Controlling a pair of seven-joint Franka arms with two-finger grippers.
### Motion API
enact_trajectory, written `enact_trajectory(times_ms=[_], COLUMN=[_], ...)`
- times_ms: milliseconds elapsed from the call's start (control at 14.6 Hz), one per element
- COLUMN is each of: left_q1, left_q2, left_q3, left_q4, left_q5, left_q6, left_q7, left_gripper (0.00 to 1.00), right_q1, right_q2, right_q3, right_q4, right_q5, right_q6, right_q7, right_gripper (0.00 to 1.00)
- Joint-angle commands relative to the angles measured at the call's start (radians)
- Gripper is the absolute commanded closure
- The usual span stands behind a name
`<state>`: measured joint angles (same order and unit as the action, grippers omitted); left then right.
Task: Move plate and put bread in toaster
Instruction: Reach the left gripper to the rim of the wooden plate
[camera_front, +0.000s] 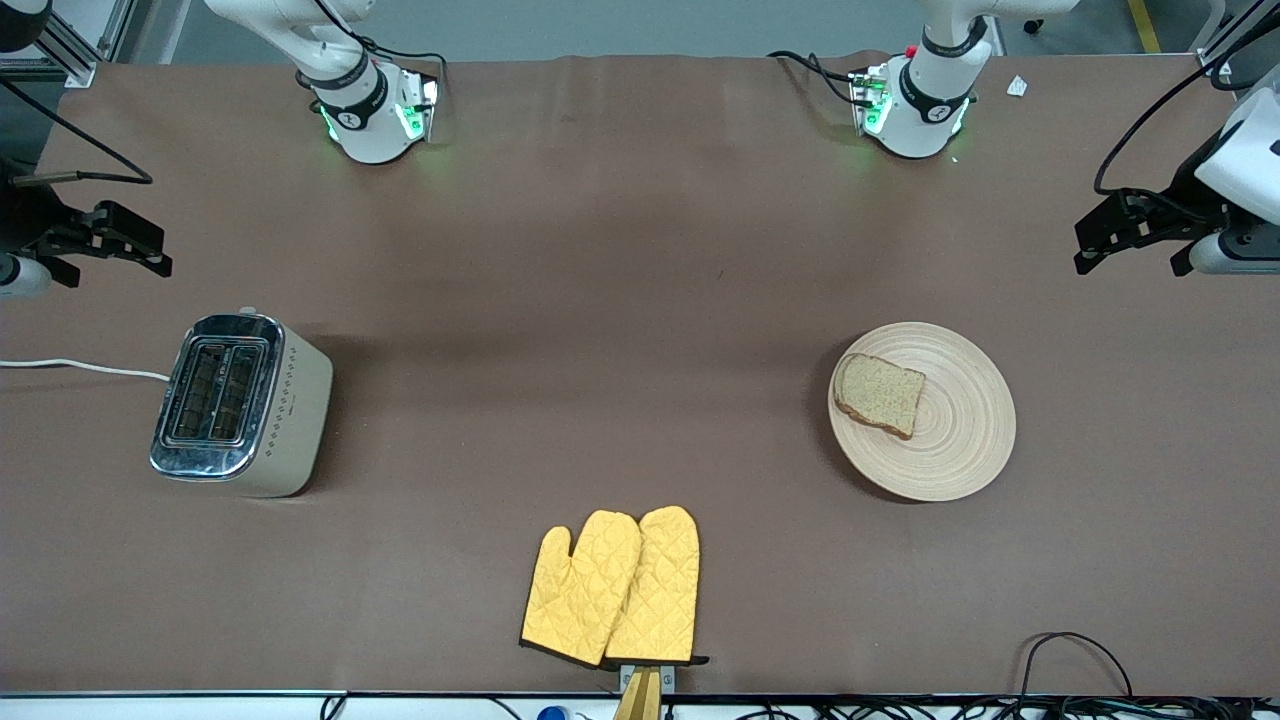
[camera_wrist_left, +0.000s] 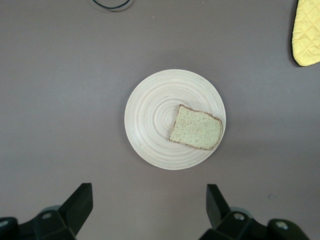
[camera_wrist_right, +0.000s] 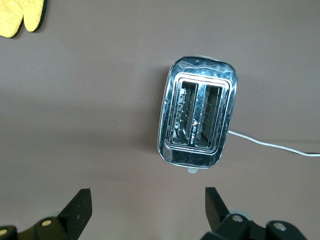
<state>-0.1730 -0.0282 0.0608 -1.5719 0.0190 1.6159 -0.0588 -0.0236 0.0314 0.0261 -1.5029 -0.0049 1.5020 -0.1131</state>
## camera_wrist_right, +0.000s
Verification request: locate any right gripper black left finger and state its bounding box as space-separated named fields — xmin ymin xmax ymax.
xmin=0 ymin=188 xmax=93 ymax=240

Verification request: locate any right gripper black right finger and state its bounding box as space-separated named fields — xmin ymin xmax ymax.
xmin=199 ymin=186 xmax=309 ymax=240

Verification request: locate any cream and chrome toaster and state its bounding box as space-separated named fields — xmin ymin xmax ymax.
xmin=156 ymin=55 xmax=238 ymax=175

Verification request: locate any brown table cover sheet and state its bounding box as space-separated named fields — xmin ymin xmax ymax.
xmin=0 ymin=0 xmax=320 ymax=240

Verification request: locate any yellow quilted oven mitt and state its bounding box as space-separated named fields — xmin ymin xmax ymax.
xmin=0 ymin=0 xmax=49 ymax=39

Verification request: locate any white toaster power cord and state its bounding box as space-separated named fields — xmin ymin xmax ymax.
xmin=228 ymin=129 xmax=320 ymax=158

